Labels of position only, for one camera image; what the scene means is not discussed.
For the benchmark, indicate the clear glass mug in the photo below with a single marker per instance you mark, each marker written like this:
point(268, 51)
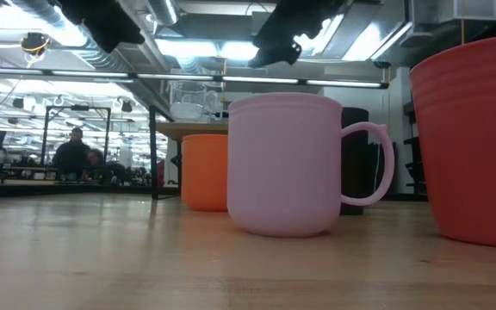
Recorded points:
point(187, 112)

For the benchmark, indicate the pink plastic mug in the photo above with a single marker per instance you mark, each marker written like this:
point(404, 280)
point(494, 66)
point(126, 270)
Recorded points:
point(282, 163)

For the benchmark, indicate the orange plastic mug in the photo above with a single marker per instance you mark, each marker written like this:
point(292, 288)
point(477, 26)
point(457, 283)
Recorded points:
point(205, 172)

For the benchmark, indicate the tall red-orange plastic cup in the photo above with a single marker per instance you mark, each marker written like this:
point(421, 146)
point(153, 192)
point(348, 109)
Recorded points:
point(472, 142)

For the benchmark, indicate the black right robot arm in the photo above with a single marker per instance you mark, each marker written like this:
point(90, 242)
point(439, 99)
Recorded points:
point(299, 17)

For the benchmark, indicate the round black ceiling fixture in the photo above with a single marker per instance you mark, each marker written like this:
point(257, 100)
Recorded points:
point(35, 43)

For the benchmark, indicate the long ceiling light strip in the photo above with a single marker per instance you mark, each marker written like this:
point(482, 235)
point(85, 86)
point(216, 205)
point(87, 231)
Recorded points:
point(179, 77)

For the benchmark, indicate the person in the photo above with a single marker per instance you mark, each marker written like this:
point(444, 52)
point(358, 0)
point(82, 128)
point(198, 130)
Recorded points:
point(71, 155)
point(96, 163)

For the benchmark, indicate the black storage rack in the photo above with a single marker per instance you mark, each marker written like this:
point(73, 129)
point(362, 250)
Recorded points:
point(416, 150)

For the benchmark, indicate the black metal station frame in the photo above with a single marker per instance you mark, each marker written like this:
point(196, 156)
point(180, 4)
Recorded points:
point(45, 133)

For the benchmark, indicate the black aluminium table frame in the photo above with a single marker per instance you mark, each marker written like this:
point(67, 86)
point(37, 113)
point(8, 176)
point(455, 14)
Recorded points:
point(58, 189)

